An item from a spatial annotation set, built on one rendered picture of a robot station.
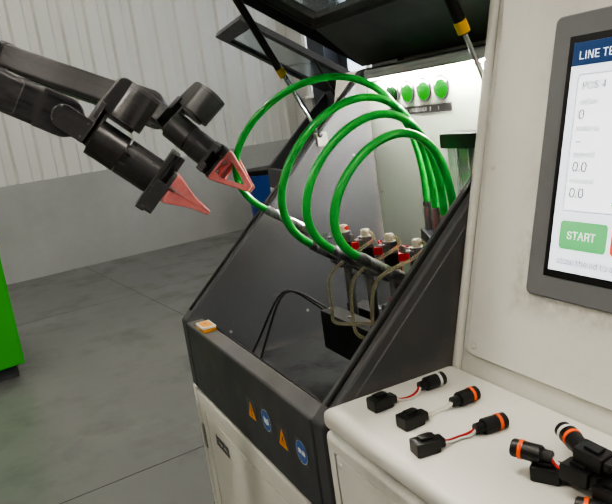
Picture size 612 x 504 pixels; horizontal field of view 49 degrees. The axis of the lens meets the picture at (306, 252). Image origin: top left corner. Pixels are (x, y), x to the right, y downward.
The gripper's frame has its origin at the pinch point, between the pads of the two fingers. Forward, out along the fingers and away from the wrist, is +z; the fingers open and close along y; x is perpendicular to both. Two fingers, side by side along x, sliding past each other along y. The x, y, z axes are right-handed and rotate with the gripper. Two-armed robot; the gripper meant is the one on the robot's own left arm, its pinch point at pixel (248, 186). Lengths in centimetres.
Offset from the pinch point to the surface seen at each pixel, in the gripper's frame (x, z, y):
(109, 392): 150, -36, 228
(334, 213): -6.9, 18.6, -28.7
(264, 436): 30.8, 32.5, -14.4
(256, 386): 24.4, 25.9, -16.4
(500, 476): 3, 52, -58
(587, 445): -5, 54, -63
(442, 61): -42.8, 13.5, 5.3
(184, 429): 117, 12, 176
